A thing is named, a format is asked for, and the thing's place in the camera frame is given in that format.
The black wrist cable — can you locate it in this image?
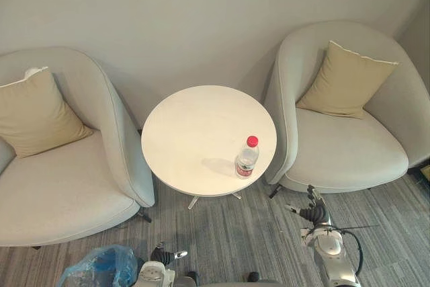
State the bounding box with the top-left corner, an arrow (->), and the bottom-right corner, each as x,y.
331,223 -> 380,287

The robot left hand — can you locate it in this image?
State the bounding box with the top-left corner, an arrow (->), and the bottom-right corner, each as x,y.
150,241 -> 188,265

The beige square cushion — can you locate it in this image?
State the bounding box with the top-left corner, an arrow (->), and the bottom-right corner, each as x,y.
0,66 -> 95,159
296,40 -> 400,120

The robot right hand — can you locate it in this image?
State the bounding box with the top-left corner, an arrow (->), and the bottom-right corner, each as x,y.
285,184 -> 331,228

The round white tea table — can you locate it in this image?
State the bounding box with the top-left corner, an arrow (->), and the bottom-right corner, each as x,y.
140,84 -> 278,210

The clear water bottle red cap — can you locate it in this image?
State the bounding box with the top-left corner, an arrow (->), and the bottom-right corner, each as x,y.
234,135 -> 260,179

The light grey tub armchair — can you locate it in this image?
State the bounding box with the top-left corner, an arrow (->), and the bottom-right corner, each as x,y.
0,46 -> 156,251
263,19 -> 430,200

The small bin blue plastic bag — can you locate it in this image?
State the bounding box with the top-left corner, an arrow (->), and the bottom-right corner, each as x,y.
59,243 -> 144,287

